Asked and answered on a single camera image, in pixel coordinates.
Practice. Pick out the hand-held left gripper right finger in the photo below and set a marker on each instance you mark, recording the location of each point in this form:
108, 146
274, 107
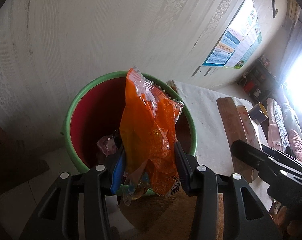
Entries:
184, 170

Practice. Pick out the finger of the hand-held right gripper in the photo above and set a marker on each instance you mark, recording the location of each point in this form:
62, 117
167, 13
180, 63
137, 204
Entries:
256, 157

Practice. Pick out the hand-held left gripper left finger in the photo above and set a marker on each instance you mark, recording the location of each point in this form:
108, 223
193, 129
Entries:
118, 170

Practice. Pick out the orange snack wrapper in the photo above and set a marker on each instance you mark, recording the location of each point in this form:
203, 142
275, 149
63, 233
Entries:
151, 130

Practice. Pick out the green bin with red inside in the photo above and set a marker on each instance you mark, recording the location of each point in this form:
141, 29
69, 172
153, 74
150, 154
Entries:
90, 120

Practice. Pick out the brown cardboard box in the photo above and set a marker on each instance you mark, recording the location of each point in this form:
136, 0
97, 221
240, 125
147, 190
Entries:
248, 125

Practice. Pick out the bed with plaid sheet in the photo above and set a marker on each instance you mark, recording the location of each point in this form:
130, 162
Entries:
278, 127

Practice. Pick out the pink quilt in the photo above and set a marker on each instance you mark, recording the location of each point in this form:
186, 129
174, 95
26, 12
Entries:
297, 145

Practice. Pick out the blue mug with yellow inside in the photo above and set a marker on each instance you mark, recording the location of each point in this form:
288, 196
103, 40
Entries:
256, 113

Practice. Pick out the brown wooden board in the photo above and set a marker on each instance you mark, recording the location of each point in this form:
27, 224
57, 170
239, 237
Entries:
228, 120

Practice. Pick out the brown plush toy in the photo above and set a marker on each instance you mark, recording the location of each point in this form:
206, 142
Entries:
151, 215

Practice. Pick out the small white item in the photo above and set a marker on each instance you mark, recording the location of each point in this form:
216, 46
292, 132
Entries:
257, 93

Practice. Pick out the red container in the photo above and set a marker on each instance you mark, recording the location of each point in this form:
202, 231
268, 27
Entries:
249, 87

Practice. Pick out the dark shelf table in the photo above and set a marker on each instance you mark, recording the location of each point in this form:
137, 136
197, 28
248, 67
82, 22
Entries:
261, 77

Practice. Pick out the bright window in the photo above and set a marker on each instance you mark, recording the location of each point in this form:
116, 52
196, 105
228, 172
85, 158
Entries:
301, 87

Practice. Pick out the small boxes on shelf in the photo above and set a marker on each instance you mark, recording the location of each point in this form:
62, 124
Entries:
265, 61

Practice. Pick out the dark wooden furniture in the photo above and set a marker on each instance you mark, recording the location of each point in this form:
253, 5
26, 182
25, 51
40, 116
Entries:
5, 160

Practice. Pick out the pink patterned curtain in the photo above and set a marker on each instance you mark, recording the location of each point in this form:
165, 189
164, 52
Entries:
295, 42

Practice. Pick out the green chart wall poster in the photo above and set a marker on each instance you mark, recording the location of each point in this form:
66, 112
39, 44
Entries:
239, 64

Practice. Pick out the white wall socket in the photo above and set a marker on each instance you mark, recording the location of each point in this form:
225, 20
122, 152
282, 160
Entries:
213, 69

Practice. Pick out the blue alphabet wall poster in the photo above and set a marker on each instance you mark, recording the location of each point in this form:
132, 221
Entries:
223, 50

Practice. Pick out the white chart wall poster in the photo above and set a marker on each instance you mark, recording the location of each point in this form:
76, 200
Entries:
246, 42

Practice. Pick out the metal wall rail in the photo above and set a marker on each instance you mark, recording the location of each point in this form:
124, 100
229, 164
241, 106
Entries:
274, 6

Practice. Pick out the wall air conditioner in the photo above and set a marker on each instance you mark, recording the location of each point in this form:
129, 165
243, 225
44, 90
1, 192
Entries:
292, 8

